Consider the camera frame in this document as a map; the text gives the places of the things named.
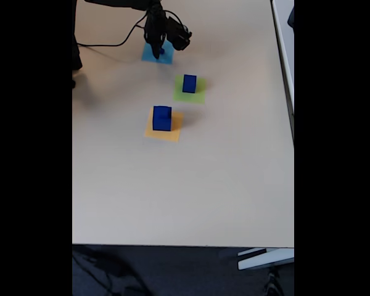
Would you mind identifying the black camera cable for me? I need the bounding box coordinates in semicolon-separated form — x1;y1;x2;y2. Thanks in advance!
76;9;192;48

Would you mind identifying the blue paper square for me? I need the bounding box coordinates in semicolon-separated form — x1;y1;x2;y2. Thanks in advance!
141;41;175;65

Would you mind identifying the medium blue cube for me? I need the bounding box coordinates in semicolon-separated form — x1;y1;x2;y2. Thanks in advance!
182;74;197;94

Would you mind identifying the white table foot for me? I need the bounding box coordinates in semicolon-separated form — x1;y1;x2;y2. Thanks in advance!
237;247;295;271

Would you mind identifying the largest blue cube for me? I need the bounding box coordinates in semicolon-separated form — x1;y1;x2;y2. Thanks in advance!
152;105;173;132

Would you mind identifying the black camera box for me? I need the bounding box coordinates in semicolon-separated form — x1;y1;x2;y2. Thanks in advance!
165;16;193;52

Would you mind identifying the green paper square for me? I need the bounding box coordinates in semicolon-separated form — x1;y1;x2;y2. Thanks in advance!
171;75;207;105

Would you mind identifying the orange paper square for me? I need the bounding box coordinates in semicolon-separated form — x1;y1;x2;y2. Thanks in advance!
144;107;184;143

